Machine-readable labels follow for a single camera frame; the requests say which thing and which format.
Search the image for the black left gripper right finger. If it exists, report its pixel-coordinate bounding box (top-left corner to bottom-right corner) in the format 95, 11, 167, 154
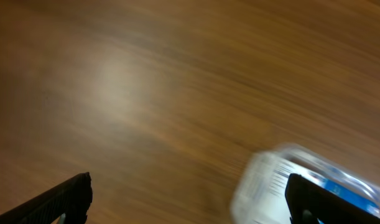
285, 174, 380, 224

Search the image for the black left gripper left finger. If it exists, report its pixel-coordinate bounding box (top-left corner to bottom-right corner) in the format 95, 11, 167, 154
0, 172, 93, 224

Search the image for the blue lozenge box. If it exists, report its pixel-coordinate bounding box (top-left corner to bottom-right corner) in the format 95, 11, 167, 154
322, 180, 380, 218

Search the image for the clear plastic container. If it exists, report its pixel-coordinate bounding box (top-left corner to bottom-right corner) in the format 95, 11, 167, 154
231, 144, 380, 224

